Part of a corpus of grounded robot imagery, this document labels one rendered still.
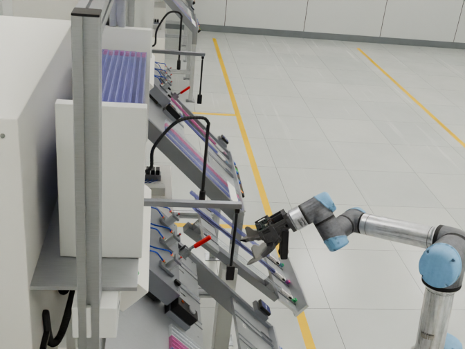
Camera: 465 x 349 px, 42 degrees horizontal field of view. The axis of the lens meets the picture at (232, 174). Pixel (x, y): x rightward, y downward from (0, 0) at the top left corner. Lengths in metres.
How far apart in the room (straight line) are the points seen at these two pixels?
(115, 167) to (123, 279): 0.21
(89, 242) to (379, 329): 2.55
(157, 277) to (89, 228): 0.51
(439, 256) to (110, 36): 1.10
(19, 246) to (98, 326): 0.20
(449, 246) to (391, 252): 2.26
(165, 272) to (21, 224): 0.57
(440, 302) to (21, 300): 1.23
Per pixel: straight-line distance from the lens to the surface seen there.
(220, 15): 9.25
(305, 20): 9.47
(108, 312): 1.15
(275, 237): 2.07
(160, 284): 1.56
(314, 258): 3.89
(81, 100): 0.95
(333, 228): 2.06
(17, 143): 1.04
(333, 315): 3.46
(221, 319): 2.39
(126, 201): 1.18
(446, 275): 1.87
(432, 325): 2.00
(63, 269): 1.22
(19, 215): 1.10
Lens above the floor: 2.09
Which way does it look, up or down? 26 degrees down
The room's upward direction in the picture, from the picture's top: 6 degrees clockwise
